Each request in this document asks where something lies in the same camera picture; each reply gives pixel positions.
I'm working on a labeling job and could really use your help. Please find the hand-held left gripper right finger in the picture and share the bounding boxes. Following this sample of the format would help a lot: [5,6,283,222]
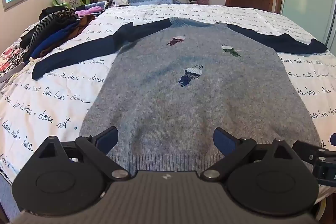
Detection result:
[201,127,300,182]

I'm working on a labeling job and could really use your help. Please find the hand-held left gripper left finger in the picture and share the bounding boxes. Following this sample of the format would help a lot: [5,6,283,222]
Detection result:
[34,126,132,182]

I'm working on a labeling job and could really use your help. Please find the grey sweater with navy sleeves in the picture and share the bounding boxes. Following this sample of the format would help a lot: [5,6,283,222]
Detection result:
[31,17,328,174]

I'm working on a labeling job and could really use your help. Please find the white script-printed blanket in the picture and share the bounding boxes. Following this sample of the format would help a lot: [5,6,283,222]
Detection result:
[0,4,336,214]

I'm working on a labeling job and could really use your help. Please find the royal blue garment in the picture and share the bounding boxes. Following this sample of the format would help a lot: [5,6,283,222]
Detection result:
[31,26,78,58]

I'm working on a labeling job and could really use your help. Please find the brown garment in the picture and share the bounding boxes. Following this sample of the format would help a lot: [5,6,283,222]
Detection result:
[66,15,95,36]

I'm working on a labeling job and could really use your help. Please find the red floral cloth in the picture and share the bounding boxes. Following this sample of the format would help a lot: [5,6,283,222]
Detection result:
[0,44,27,79]

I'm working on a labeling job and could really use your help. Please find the pink garment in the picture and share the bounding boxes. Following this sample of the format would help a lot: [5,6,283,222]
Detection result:
[75,6,105,16]

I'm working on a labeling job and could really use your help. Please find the black and white striped garment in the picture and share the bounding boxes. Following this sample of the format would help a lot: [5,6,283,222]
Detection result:
[22,8,80,58]

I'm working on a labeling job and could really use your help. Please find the crumpled white cloth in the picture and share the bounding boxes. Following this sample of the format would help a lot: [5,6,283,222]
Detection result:
[104,0,130,9]

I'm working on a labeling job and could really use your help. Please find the light blue knitted blanket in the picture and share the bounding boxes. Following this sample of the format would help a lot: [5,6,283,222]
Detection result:
[84,0,184,11]

